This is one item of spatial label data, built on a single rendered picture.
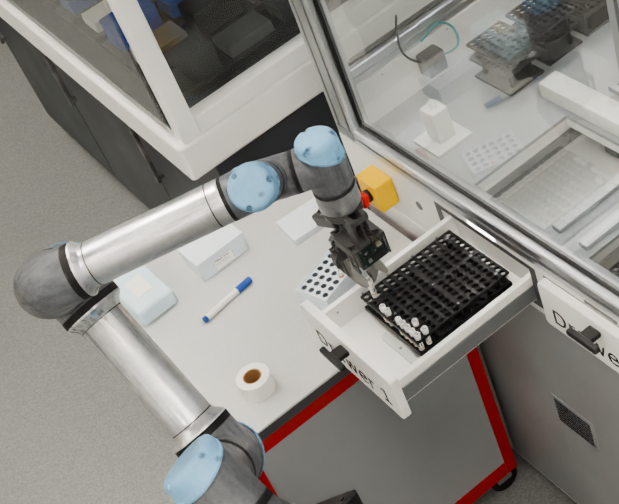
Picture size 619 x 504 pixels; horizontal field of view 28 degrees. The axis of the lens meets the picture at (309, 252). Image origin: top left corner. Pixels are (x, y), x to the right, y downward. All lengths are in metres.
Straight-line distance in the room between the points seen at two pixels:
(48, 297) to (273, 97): 1.11
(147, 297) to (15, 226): 1.86
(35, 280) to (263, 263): 0.81
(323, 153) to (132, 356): 0.47
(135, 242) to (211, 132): 0.97
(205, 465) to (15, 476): 1.77
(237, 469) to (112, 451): 1.61
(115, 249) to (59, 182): 2.64
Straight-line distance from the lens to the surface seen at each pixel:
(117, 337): 2.15
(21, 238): 4.48
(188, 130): 2.89
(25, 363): 4.02
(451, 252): 2.39
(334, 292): 2.55
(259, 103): 2.96
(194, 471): 2.01
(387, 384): 2.19
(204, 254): 2.74
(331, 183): 2.07
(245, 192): 1.92
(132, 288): 2.77
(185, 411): 2.15
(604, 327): 2.16
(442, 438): 2.81
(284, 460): 2.54
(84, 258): 2.01
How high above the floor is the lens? 2.56
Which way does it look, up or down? 42 degrees down
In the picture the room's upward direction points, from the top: 24 degrees counter-clockwise
